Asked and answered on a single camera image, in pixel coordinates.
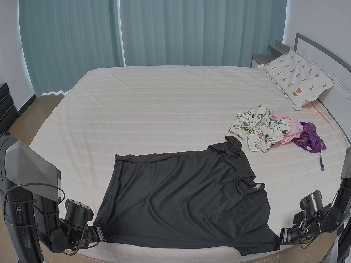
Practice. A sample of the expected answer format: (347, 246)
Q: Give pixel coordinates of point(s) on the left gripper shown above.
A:
(96, 236)

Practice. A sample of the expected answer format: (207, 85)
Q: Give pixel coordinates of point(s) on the pink garment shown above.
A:
(290, 127)

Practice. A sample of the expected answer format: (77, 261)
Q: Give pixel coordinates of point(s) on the white printed garment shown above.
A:
(257, 127)

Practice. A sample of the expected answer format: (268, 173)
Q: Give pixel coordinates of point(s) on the grey bedside table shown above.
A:
(263, 59)

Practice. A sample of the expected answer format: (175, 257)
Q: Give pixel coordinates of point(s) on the black chest of drawers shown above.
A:
(7, 108)

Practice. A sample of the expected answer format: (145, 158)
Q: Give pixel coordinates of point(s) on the black T-shirt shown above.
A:
(178, 201)

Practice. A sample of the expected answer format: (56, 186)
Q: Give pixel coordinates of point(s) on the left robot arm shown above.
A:
(24, 215)

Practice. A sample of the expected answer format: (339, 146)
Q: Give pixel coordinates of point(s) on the bed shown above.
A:
(164, 105)

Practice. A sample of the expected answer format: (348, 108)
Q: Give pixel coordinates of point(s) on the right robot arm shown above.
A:
(342, 209)

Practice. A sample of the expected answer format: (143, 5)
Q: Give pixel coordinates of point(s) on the white printed pillow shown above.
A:
(297, 78)

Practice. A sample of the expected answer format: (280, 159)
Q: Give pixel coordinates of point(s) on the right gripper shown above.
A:
(290, 234)

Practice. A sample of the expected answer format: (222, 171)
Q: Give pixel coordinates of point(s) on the blue-green curtain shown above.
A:
(205, 23)
(68, 31)

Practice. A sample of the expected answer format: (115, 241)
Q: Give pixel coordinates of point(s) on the purple garment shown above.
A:
(311, 138)

